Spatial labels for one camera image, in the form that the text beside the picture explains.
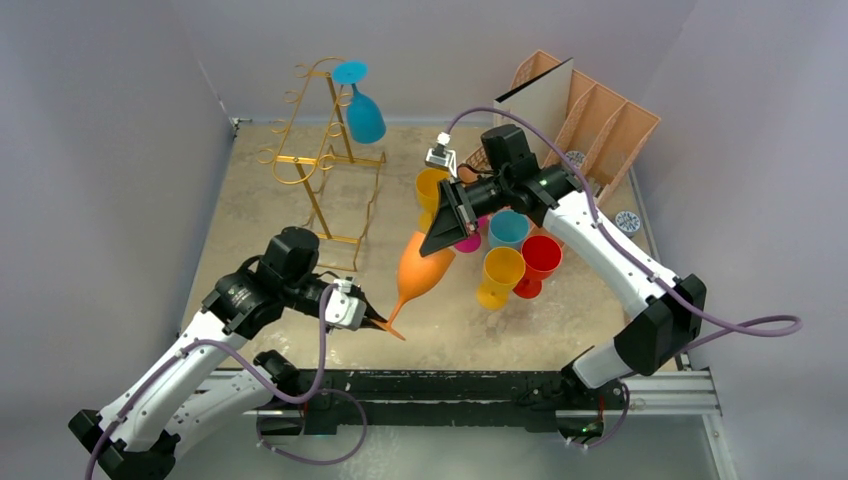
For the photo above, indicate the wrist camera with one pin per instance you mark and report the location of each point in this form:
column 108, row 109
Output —
column 345, row 308
column 441, row 156

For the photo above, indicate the gold wire glass rack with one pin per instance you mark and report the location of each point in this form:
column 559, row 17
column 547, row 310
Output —
column 335, row 149

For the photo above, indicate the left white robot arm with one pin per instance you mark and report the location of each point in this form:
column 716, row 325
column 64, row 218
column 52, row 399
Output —
column 201, row 378

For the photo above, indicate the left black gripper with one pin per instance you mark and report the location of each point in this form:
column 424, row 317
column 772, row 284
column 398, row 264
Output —
column 372, row 316

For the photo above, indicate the orange wine glass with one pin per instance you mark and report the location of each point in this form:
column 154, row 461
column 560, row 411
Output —
column 417, row 275

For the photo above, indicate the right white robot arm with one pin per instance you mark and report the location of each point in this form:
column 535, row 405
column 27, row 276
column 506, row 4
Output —
column 655, row 298

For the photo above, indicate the peach plastic file organizer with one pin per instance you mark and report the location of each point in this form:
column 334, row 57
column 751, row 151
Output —
column 608, row 128

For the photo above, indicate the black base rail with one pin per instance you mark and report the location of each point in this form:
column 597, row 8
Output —
column 535, row 401

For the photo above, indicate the yellow wine glass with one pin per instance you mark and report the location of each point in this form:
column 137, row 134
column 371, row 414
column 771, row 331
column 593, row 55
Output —
column 427, row 194
column 503, row 268

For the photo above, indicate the red wine glass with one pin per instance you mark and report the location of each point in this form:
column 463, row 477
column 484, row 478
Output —
column 542, row 256

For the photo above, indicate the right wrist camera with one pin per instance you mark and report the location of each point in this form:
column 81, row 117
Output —
column 441, row 156

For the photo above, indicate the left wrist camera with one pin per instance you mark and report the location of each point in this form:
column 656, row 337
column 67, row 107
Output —
column 345, row 308

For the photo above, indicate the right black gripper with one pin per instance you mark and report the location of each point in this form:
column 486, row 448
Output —
column 456, row 205

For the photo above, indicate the grey tape roll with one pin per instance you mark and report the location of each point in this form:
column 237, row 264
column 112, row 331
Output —
column 628, row 223

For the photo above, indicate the pink wine glass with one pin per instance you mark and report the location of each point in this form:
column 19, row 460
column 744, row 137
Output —
column 474, row 241

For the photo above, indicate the white binder folder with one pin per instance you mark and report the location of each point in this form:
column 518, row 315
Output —
column 541, row 101

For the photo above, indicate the blue wine glass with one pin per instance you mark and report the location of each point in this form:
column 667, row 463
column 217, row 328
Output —
column 507, row 228
column 364, row 117

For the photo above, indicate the patterned tin in organizer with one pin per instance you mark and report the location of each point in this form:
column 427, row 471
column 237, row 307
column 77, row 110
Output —
column 576, row 158

